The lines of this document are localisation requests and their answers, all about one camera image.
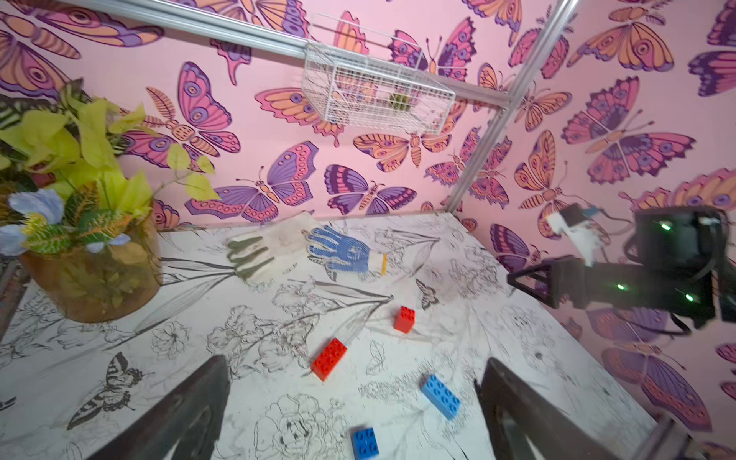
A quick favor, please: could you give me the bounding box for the potted plant in glass vase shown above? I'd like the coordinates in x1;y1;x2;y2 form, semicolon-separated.
1;81;215;323

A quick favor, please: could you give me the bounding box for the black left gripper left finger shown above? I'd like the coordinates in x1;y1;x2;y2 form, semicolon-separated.
91;355;230;459

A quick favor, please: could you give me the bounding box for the small blue lego brick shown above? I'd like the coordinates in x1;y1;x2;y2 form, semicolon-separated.
351;427;380;460

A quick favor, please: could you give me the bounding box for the aluminium frame profile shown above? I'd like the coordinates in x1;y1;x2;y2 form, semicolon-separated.
71;1;579;213

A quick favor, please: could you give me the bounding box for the long red lego brick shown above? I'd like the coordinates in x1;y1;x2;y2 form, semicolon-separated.
310;337;347;383

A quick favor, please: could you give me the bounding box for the small red lego brick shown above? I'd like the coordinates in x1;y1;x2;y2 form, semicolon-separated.
394;306;416;334

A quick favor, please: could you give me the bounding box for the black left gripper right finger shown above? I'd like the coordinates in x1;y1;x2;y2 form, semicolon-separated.
475;358;616;459

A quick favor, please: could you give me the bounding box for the white wire basket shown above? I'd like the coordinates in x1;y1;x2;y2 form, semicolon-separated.
301;13;456;134

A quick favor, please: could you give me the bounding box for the small green item in basket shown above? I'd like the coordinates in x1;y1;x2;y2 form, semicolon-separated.
388;93;413;112

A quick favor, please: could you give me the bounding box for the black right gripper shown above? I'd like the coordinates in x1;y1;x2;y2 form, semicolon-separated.
507;258;716;328

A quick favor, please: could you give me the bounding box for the white green work glove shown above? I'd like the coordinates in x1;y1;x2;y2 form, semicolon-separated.
226;213;319;284

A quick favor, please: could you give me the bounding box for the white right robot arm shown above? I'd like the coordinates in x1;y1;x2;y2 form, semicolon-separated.
507;206;735;335

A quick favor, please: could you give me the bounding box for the blue dotted work glove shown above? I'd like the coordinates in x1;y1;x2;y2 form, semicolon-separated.
306;226;388;281

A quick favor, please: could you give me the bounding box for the long blue lego brick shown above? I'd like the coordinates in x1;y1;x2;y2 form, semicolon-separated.
421;374;462;420

